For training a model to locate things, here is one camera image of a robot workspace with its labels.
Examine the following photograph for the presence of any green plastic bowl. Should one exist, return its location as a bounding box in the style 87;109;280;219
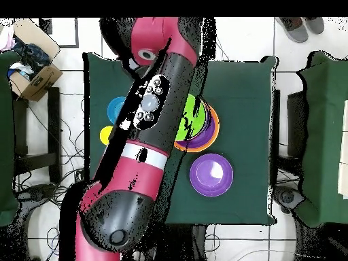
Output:
175;93;209;143

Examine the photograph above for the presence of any purple plastic bowl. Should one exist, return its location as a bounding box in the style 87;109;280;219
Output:
189;153;234;197
179;104;216;150

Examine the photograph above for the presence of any large orange plastic bowl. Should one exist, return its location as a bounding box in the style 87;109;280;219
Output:
173;101;220;154

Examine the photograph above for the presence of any blue plastic bowl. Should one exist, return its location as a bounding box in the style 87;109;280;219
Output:
107;96;127;125

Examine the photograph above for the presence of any yellow plastic cup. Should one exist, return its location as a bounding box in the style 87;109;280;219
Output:
99;125;114;147

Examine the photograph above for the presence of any dark green tablecloth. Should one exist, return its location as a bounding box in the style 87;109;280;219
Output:
82;52;279;226

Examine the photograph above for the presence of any black stand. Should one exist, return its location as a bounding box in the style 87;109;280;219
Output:
286;90;309;160

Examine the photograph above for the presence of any grey round floor foot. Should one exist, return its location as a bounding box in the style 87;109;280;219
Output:
273;186;305;214

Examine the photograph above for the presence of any black floor device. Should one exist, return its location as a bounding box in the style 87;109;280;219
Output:
16;183;58;203

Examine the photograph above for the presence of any cardboard box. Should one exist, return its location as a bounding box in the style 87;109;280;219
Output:
7;18;64;102

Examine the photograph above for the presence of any green cloth covered table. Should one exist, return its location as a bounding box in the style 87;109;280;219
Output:
0;50;22;227
295;50;348;228

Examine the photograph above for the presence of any pile of clothes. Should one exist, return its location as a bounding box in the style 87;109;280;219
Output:
0;25;52;81

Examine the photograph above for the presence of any person's grey shoe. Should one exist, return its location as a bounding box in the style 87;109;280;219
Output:
303;16;326;35
277;16;310;44

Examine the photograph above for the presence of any white panel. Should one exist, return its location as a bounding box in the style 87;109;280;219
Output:
337;99;348;200

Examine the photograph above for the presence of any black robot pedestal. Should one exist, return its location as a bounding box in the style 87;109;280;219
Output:
130;222;209;261

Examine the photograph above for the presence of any tangle of floor cables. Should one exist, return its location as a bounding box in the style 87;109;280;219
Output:
13;89;85;261

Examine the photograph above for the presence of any black floor frame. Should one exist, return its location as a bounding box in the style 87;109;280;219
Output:
38;17;80;49

